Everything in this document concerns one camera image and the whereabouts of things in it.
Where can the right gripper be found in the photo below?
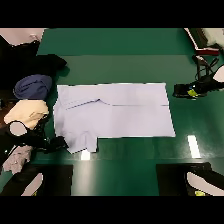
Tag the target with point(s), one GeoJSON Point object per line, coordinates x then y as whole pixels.
{"type": "Point", "coordinates": [185, 90]}

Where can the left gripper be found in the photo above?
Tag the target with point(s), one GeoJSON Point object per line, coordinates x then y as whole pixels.
{"type": "Point", "coordinates": [57, 144]}

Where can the white shirt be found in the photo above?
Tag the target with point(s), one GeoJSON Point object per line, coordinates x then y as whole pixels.
{"type": "Point", "coordinates": [126, 111]}

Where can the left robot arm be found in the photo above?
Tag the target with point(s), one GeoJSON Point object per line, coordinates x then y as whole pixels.
{"type": "Point", "coordinates": [16, 128]}

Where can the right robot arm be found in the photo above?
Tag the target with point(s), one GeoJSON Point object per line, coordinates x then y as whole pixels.
{"type": "Point", "coordinates": [204, 184]}

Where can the grey garment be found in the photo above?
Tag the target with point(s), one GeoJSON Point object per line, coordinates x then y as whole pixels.
{"type": "Point", "coordinates": [18, 159]}

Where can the cream garment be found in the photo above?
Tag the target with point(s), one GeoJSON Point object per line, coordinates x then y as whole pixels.
{"type": "Point", "coordinates": [27, 112]}

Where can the red garment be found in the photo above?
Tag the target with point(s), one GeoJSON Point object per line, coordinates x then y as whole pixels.
{"type": "Point", "coordinates": [207, 51]}

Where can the dark green garment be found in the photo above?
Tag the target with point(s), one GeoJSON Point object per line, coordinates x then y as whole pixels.
{"type": "Point", "coordinates": [199, 36]}

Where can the navy blue garment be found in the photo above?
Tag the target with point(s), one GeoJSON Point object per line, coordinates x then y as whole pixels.
{"type": "Point", "coordinates": [33, 86]}

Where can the black garment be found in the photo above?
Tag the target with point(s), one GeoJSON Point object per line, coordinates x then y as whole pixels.
{"type": "Point", "coordinates": [30, 63]}

